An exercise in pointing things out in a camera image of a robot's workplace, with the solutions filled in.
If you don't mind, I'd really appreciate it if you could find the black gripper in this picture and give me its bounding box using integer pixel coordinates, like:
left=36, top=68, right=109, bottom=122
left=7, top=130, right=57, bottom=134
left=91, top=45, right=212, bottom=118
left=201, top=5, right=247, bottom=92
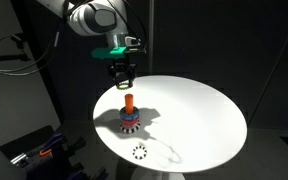
left=107, top=57, right=138, bottom=89

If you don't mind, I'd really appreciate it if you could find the green toothed ring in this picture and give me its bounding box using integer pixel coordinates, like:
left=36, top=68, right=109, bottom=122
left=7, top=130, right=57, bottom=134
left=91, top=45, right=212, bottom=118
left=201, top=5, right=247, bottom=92
left=115, top=82, right=133, bottom=91

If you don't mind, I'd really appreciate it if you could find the orange stake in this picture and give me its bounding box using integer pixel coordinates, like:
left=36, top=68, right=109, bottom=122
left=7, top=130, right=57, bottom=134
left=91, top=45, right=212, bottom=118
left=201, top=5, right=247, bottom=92
left=124, top=93, right=135, bottom=114

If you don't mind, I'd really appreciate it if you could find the black clamp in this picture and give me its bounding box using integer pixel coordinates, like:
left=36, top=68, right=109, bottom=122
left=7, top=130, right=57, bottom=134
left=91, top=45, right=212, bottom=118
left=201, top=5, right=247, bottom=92
left=67, top=136, right=87, bottom=155

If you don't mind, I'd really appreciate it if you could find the orange clip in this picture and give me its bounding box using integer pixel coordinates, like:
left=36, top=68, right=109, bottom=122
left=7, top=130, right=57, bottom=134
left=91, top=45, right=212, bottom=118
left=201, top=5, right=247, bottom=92
left=39, top=148, right=53, bottom=157

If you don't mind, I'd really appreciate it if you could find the dark grey platform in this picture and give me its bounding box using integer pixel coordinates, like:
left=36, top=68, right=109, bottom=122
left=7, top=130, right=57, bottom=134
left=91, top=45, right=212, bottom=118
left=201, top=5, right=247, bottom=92
left=0, top=124, right=88, bottom=180

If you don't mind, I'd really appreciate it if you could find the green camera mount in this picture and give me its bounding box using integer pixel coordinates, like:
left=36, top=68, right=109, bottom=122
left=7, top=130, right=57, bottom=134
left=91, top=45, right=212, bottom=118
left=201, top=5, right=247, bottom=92
left=91, top=45, right=129, bottom=59

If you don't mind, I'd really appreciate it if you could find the blue ring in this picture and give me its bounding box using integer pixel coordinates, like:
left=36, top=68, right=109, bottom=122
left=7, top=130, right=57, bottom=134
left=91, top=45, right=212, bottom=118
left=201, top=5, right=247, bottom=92
left=119, top=105, right=140, bottom=120

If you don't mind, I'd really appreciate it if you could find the red ring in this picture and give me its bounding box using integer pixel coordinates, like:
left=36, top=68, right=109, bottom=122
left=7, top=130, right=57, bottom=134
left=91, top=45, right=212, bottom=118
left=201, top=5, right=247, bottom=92
left=119, top=116, right=141, bottom=127

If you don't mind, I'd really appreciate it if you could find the large black white striped ring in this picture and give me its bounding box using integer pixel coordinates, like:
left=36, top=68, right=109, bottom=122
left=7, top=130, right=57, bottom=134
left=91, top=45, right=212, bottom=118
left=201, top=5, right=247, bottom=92
left=119, top=121, right=142, bottom=135

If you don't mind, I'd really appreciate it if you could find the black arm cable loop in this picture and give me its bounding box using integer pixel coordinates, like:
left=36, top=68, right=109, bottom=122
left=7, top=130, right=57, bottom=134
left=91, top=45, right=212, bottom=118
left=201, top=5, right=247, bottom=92
left=107, top=0, right=149, bottom=55

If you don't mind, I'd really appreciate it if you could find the blue handled clamp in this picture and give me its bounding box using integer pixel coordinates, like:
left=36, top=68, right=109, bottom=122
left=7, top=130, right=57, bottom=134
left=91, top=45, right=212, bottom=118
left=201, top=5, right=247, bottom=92
left=41, top=131, right=67, bottom=152

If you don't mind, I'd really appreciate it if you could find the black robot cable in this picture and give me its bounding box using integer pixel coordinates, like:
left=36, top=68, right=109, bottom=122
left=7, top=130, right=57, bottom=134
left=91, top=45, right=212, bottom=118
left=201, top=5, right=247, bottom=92
left=0, top=0, right=70, bottom=77

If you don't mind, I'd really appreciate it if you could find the white table pedestal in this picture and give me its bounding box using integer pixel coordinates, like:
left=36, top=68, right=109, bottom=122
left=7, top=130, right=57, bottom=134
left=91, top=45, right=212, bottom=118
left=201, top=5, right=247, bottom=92
left=130, top=165, right=186, bottom=180

